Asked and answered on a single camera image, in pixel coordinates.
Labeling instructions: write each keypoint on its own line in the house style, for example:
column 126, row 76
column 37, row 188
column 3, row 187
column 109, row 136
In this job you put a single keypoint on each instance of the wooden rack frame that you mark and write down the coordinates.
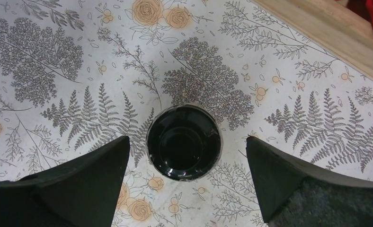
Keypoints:
column 331, row 25

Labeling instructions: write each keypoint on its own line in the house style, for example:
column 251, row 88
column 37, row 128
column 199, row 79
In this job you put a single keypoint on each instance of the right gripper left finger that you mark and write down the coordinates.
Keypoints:
column 82, row 192

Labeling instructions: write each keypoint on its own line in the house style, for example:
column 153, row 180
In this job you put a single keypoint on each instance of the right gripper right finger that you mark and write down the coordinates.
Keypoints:
column 294, row 193

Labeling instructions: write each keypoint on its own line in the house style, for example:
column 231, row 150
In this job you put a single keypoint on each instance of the floral table mat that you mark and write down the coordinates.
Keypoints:
column 76, row 74

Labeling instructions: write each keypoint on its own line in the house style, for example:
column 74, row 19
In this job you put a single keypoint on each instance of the small dark bottle front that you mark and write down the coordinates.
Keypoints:
column 184, row 143

